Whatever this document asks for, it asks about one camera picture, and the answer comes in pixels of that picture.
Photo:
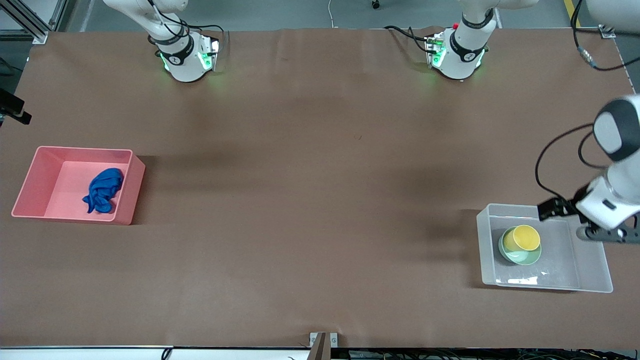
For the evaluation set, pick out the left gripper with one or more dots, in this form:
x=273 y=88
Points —
x=566 y=205

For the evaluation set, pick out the yellow cup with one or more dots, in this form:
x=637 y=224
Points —
x=522 y=237

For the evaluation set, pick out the mint green bowl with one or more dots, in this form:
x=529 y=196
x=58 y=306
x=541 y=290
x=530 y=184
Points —
x=522 y=257

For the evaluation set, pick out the blue cloth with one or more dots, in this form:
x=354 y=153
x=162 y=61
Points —
x=104 y=190

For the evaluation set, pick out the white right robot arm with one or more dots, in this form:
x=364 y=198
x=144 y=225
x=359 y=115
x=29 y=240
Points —
x=185 y=65

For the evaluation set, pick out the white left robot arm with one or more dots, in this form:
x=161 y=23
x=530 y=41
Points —
x=457 y=60

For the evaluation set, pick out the clear plastic box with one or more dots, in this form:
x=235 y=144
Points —
x=560 y=270

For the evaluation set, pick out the pink plastic box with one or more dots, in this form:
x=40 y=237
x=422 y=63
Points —
x=60 y=190

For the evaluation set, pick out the brown table cover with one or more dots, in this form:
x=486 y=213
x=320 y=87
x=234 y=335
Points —
x=310 y=225

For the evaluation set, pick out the aluminium frame profile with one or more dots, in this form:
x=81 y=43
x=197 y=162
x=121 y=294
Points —
x=30 y=22

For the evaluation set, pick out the metal corner bracket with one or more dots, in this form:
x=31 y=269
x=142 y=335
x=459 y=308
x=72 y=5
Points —
x=608 y=31

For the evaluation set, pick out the metal table edge bracket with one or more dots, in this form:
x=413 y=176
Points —
x=324 y=345

